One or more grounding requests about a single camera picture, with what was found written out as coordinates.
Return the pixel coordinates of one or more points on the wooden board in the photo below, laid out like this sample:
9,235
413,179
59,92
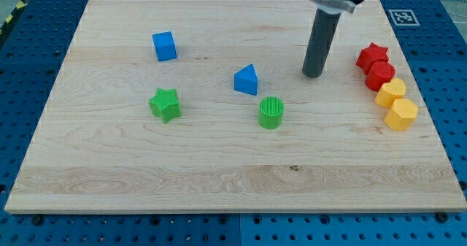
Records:
98,149

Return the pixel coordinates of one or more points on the red star block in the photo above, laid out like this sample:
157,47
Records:
370,55

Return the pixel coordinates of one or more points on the blue triangle block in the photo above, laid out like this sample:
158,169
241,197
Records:
246,80

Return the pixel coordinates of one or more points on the green cylinder block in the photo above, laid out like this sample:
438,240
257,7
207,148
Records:
270,112

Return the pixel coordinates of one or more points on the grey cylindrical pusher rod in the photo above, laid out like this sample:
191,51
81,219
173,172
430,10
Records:
320,41

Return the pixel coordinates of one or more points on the white fiducial marker tag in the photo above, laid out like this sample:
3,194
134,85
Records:
403,17

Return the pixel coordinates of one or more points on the green star block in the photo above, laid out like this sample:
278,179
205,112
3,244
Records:
165,104

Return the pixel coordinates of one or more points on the blue cube block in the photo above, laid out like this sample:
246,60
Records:
165,48

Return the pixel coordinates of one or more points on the yellow heart block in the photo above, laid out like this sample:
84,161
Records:
390,91

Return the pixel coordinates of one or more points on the yellow hexagon block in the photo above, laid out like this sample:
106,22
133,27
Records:
401,114

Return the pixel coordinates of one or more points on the red cylinder block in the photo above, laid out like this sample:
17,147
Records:
379,73

